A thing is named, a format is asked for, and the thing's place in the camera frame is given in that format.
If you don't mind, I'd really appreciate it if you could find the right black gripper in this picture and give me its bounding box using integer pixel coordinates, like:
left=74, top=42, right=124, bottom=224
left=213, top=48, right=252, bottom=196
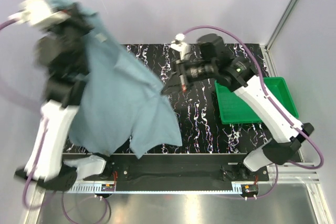
left=161, top=58, right=216, bottom=95

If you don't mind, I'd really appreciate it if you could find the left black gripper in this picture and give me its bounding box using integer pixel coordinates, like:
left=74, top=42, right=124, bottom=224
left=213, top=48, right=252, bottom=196
left=47, top=2, right=98, bottom=70

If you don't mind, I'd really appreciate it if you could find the blue-grey t shirt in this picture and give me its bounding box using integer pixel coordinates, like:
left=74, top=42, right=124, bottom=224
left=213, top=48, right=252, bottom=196
left=46, top=0, right=183, bottom=159

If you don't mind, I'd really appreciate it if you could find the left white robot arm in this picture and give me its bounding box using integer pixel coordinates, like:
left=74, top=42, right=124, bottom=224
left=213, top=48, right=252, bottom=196
left=15, top=3, right=113, bottom=192

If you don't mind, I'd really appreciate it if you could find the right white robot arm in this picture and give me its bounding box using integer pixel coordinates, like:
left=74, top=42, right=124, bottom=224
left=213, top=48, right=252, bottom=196
left=161, top=34, right=314, bottom=180

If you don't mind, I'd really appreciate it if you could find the green plastic tray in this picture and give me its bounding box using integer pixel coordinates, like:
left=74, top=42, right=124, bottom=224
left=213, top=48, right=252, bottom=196
left=215, top=77, right=299, bottom=125

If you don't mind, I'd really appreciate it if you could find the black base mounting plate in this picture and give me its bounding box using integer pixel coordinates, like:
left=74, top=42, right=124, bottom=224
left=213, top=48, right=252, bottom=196
left=85, top=154, right=269, bottom=182

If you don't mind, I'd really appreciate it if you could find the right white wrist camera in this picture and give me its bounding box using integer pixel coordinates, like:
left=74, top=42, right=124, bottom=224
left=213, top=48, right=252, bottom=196
left=170, top=34, right=191, bottom=60

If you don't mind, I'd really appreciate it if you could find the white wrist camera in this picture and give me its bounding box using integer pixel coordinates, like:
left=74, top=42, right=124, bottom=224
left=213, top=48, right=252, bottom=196
left=170, top=34, right=191, bottom=60
left=8, top=0, right=54, bottom=29

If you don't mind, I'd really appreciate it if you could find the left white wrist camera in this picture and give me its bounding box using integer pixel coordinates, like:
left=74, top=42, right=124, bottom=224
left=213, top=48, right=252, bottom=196
left=8, top=0, right=54, bottom=29

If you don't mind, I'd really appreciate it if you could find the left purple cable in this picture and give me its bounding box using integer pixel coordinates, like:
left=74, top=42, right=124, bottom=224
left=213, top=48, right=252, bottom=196
left=0, top=15, right=112, bottom=224

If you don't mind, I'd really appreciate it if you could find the purple cable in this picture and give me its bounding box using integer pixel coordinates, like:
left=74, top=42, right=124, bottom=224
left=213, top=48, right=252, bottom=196
left=183, top=26, right=325, bottom=201
left=0, top=15, right=112, bottom=224

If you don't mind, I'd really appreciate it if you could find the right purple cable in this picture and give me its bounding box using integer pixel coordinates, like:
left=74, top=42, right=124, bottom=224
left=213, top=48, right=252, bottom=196
left=183, top=26, right=325, bottom=201

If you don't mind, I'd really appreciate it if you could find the grey slotted cable duct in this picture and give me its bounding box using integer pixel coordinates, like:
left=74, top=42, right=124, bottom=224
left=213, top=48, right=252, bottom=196
left=67, top=181, right=242, bottom=195

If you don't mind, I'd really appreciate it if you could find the aluminium cross rail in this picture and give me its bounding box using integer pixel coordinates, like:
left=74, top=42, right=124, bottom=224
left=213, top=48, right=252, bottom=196
left=267, top=163, right=320, bottom=184

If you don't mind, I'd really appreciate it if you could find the right aluminium frame post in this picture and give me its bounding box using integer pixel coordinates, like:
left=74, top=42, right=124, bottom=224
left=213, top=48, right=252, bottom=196
left=265, top=0, right=300, bottom=51

